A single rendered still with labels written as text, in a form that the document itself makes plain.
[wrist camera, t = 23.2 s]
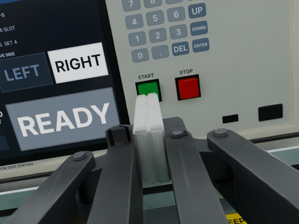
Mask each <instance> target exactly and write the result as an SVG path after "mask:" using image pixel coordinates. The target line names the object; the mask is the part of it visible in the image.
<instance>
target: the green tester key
mask: <svg viewBox="0 0 299 224"><path fill-rule="evenodd" d="M138 90H139V95H143V94H145V96H147V95H148V94H149V93H156V94H157V95H158V101H159V94H158V86H157V82H151V83H145V84H139V85H138Z"/></svg>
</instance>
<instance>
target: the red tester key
mask: <svg viewBox="0 0 299 224"><path fill-rule="evenodd" d="M178 87H179V94H180V98H181V99H186V98H192V97H197V96H199V89H198V79H197V78H196V77H193V78H187V79H182V80H178Z"/></svg>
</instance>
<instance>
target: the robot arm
mask: <svg viewBox="0 0 299 224"><path fill-rule="evenodd" d="M105 135H106V139H107V143H108V149H107V153H106V154H104V155H102V156H98V157H94V155H93V153H92V152H90V151H80V152H76V153H75V154H73V155H71V156H70V157H68V158H67V159H66V160H65V161H64V162H63V163H62V164H61V165H60V166H59V167H58V168H57V169H56V170H55V171H54V172H53V173H52V174H51V175H50V176H49V177H48V178H47V179H46V181H45V182H44V183H43V184H42V185H41V186H40V187H39V188H38V189H37V190H36V191H35V192H34V193H33V194H32V195H31V196H30V197H29V198H28V199H27V200H26V201H25V202H24V203H23V204H22V205H21V206H20V207H19V208H18V209H17V210H16V211H15V212H14V213H13V214H12V215H11V216H10V217H9V218H8V219H7V220H6V221H5V222H4V223H3V224H143V185H142V184H145V186H146V185H152V184H155V182H160V183H166V182H170V180H171V181H172V186H173V192H174V198H175V204H176V209H177V215H178V221H179V224H229V222H228V219H227V217H226V215H225V213H224V210H223V208H222V205H221V203H220V201H219V198H218V196H217V193H216V191H215V189H216V190H217V191H218V192H219V193H220V194H221V195H222V196H223V197H224V199H225V200H226V201H227V202H228V203H229V204H230V205H231V206H232V207H233V209H234V210H235V211H236V212H237V213H238V214H239V215H240V216H241V217H242V218H243V219H244V220H245V222H246V223H247V224H299V171H298V170H297V169H295V168H293V167H292V166H290V165H288V164H287V163H285V162H283V161H282V160H280V159H279V158H277V157H275V156H274V155H272V154H270V153H269V152H267V151H265V150H264V149H262V148H260V147H259V146H257V145H255V144H254V143H252V142H250V141H249V140H247V139H246V138H244V137H242V136H241V135H239V134H237V133H236V132H234V131H232V130H229V129H225V128H222V129H221V128H218V129H215V130H212V131H210V132H208V133H207V139H196V138H193V137H192V135H191V133H190V132H189V131H187V129H186V127H185V124H184V122H183V120H182V118H180V117H178V116H177V117H171V118H165V119H162V115H161V110H160V105H159V101H158V95H157V94H156V93H149V94H148V95H147V96H145V94H143V95H138V96H137V97H136V106H135V116H134V124H131V125H128V124H119V125H115V126H112V127H110V128H108V129H106V131H105ZM214 187H215V189H214Z"/></svg>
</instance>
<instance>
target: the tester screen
mask: <svg viewBox="0 0 299 224"><path fill-rule="evenodd" d="M100 42H101V43H102V47H103V52H104V56H105V61H106V66H107V70H108V75H105V76H97V77H92V78H87V79H81V80H74V81H68V82H63V83H57V84H50V85H45V86H39V87H33V88H27V89H21V90H15V91H10V92H3V93H2V91H1V89H0V136H2V135H5V137H6V140H7V143H8V145H9V148H10V149H8V150H3V151H0V160H1V159H7V158H12V157H18V156H25V155H31V154H37V153H43V152H50V151H56V150H62V149H68V148H75V147H81V146H86V145H92V144H100V143H106V142H107V139H106V137H105V138H100V139H94V140H86V141H81V142H75V143H69V144H61V145H56V146H50V147H44V148H37V149H31V150H25V151H21V149H20V146H19V144H18V141H17V138H16V135H15V132H14V129H13V126H12V123H11V121H10V118H9V115H8V112H7V109H6V106H5V105H7V104H14V103H19V102H25V101H31V100H37V99H43V98H49V97H54V96H61V95H67V94H73V93H78V92H85V91H91V90H97V89H102V88H110V87H112V88H113V94H114V98H115V103H116V107H117V112H118V117H119V121H120V124H122V121H121V116H120V112H119V107H118V103H117V97H116V93H115V88H114V84H113V78H112V73H111V69H110V64H109V59H108V55H107V50H106V46H105V40H104V36H103V31H102V27H101V21H100V17H99V12H98V8H97V2H96V0H0V60H2V59H7V58H13V57H19V56H25V55H31V54H36V53H42V52H49V51H54V50H59V49H65V48H72V47H77V46H82V45H88V44H95V43H100Z"/></svg>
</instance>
